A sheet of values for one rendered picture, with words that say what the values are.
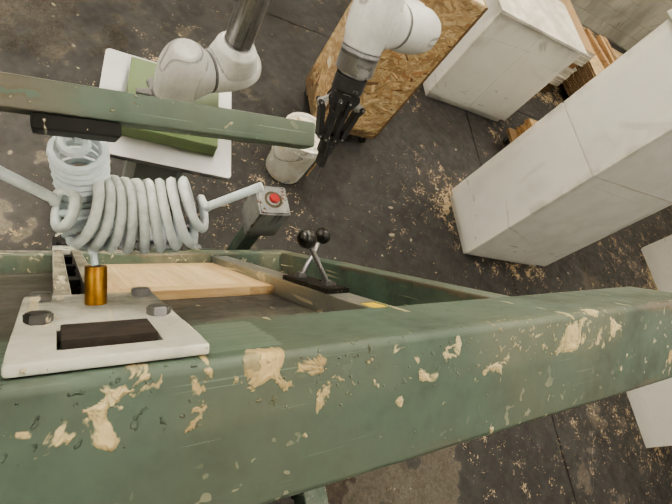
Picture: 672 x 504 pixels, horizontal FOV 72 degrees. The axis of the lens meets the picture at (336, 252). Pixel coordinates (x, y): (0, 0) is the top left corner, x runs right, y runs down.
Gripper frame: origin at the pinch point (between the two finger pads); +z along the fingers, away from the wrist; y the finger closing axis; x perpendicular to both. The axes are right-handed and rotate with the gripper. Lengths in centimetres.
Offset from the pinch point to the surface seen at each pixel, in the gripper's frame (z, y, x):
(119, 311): -18, -51, -70
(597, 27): -60, 645, 463
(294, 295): 17.5, -13.7, -33.2
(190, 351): -23, -48, -79
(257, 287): 23.5, -18.0, -24.4
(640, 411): 165, 332, -20
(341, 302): 5.5, -13.2, -47.2
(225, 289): 23.6, -25.4, -24.8
